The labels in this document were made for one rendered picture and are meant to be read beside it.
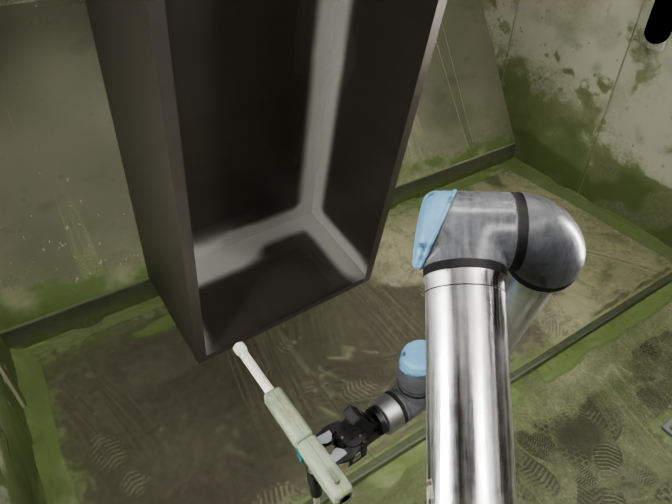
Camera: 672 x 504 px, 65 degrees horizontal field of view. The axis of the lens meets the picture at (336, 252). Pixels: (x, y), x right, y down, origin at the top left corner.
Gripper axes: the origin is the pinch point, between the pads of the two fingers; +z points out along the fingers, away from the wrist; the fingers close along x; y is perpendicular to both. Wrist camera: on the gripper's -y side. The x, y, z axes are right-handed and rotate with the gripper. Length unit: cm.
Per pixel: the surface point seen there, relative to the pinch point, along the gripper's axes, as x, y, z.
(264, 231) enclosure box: 78, 1, -33
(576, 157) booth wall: 70, 33, -213
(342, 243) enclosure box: 58, 3, -52
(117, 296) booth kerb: 120, 41, 14
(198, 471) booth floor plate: 38, 47, 18
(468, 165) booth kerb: 110, 46, -177
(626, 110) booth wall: 55, 0, -213
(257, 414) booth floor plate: 45, 48, -7
